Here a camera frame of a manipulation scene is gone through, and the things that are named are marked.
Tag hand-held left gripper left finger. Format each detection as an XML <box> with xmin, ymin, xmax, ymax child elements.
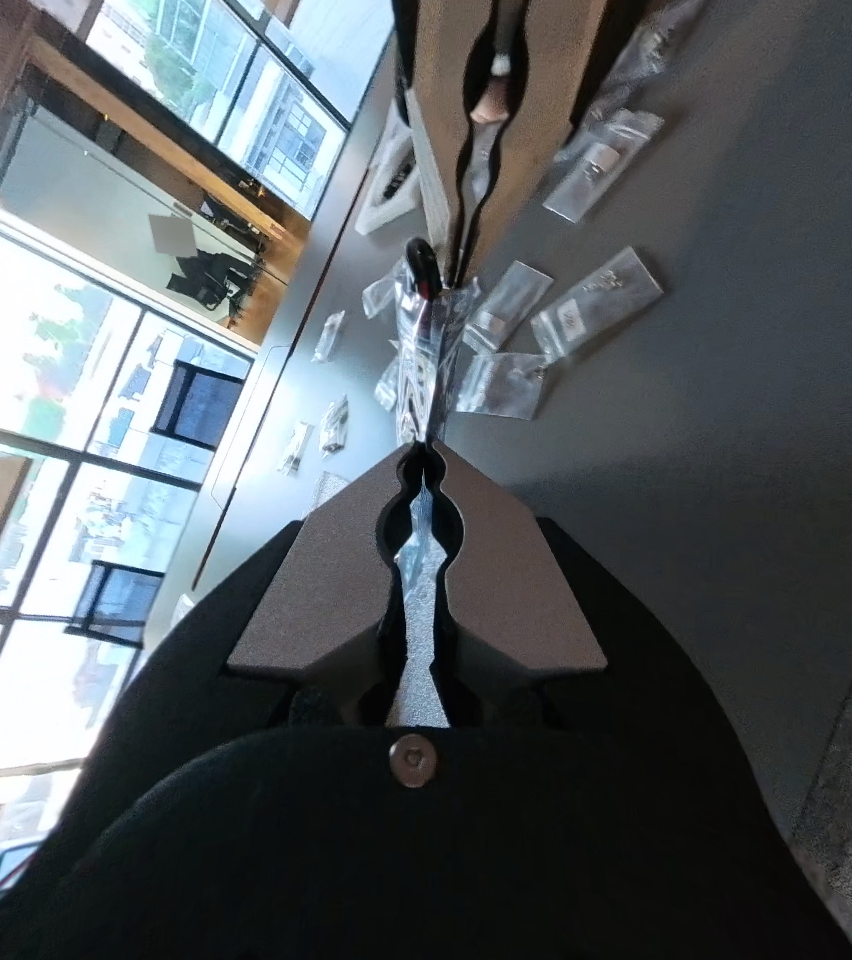
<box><xmin>227</xmin><ymin>440</ymin><xmax>419</xmax><ymax>729</ymax></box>

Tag silver plastic parts bag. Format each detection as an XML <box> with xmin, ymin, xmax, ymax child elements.
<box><xmin>390</xmin><ymin>237</ymin><xmax>484</xmax><ymax>729</ymax></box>

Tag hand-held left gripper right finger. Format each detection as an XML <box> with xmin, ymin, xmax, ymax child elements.
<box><xmin>429</xmin><ymin>440</ymin><xmax>610</xmax><ymax>729</ymax></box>

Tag black office chair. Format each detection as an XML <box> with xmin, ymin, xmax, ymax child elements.
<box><xmin>152</xmin><ymin>360</ymin><xmax>247</xmax><ymax>451</ymax></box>

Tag large office windows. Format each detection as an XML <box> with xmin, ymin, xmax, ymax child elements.
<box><xmin>0</xmin><ymin>0</ymin><xmax>397</xmax><ymax>841</ymax></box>

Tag white foam tray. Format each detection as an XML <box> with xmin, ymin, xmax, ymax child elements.
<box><xmin>354</xmin><ymin>108</ymin><xmax>430</xmax><ymax>238</ymax></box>

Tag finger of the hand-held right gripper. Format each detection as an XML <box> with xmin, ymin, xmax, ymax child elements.
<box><xmin>456</xmin><ymin>0</ymin><xmax>610</xmax><ymax>294</ymax></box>
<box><xmin>393</xmin><ymin>0</ymin><xmax>475</xmax><ymax>289</ymax></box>

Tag scattered small clear parts bags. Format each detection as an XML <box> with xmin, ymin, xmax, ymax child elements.
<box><xmin>279</xmin><ymin>0</ymin><xmax>697</xmax><ymax>504</ymax></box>

